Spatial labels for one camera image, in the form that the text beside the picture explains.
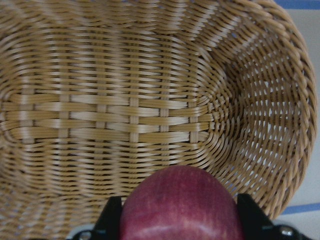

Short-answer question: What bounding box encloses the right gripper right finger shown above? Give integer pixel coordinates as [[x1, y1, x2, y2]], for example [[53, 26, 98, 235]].
[[237, 193, 274, 240]]

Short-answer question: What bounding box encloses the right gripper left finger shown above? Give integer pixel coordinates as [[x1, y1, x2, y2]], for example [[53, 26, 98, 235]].
[[91, 196, 122, 240]]

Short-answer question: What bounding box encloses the red apple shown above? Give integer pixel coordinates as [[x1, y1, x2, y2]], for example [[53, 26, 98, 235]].
[[119, 165, 245, 240]]

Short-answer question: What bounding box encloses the oval wicker basket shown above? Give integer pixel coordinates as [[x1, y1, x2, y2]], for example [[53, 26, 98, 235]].
[[0, 0, 317, 240]]

